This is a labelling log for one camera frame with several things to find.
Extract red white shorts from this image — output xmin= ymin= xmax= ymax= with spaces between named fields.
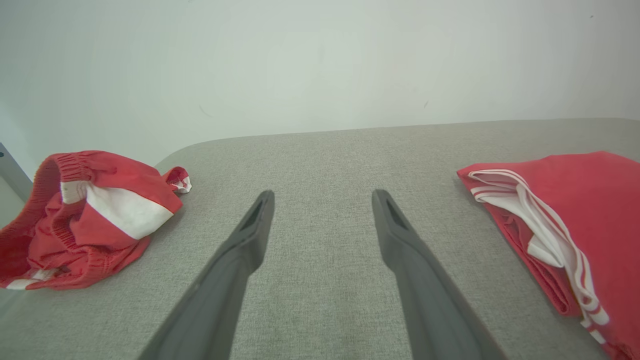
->
xmin=0 ymin=150 xmax=193 ymax=292

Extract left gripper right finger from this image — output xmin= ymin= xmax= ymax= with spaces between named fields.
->
xmin=371 ymin=189 xmax=508 ymax=360

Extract white black skirting board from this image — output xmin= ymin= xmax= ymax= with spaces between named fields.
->
xmin=0 ymin=142 xmax=35 ymax=202

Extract red Bulls 23 jersey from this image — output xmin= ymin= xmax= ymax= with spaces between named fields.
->
xmin=456 ymin=151 xmax=640 ymax=360

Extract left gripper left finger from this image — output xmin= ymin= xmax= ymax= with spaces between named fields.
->
xmin=137 ymin=190 xmax=276 ymax=360

